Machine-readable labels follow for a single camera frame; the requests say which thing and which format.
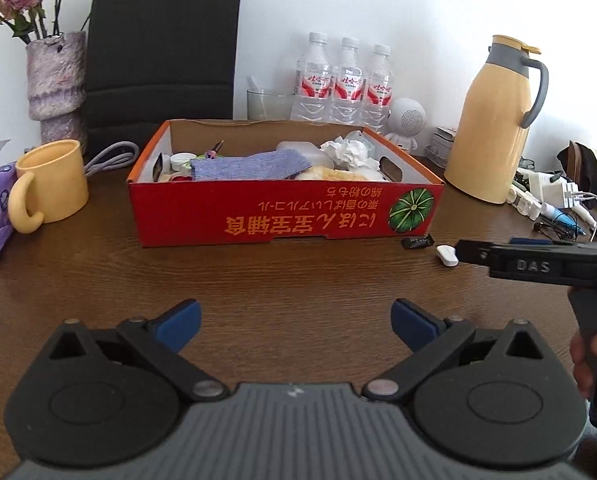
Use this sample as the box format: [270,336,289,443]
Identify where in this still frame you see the red cardboard box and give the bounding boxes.
[127,119,445,249]

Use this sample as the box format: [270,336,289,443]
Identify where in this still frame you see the clear plastic cup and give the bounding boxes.
[247,88,296,122]

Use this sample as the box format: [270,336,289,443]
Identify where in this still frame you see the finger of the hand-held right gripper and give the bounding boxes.
[507,236,577,247]
[455,239,494,265]

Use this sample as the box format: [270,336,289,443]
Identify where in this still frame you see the person's right hand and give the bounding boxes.
[570,329,597,402]

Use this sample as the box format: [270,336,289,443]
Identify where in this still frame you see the white tissue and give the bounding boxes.
[320,136,379,171]

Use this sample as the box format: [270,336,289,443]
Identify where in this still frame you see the yellow mug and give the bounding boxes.
[8,140,89,234]

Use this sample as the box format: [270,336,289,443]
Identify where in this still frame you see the wire rack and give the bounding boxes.
[425,126,457,168]

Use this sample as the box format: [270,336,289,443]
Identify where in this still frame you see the black earphones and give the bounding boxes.
[533,219,579,234]

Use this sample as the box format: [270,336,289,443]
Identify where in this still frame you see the white robot-shaped speaker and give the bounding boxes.
[383,97,428,153]

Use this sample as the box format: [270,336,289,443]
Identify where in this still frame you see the purple textured vase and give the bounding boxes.
[26,31,88,153]

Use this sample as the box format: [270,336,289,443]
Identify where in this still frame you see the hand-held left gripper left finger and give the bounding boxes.
[48,299,229,402]

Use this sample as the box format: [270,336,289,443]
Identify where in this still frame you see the clear water bottle red label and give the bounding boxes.
[330,37,365,126]
[292,32,333,123]
[363,44,395,135]

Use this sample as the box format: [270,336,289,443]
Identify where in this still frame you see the small black packet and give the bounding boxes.
[401,234,435,251]

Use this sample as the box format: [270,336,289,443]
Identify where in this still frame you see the black paper bag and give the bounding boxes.
[84,0,246,158]

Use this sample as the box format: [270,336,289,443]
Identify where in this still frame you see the yellow thermos jug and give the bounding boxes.
[443,35,549,205]

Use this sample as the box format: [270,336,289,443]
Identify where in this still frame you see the grey cable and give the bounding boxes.
[85,141,140,177]

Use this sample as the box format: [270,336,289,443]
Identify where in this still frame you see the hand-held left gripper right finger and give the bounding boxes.
[363,298,547,402]

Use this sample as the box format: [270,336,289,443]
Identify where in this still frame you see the white multi-port charger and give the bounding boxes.
[526,170,587,208]

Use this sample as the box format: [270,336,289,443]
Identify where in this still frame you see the orange and white plush hamster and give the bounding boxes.
[293,165,384,182]

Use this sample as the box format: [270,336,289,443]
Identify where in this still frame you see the brown cloth item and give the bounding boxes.
[557,141,597,196]

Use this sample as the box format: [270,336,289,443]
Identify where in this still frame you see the purple knit pouch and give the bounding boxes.
[188,150,313,182]

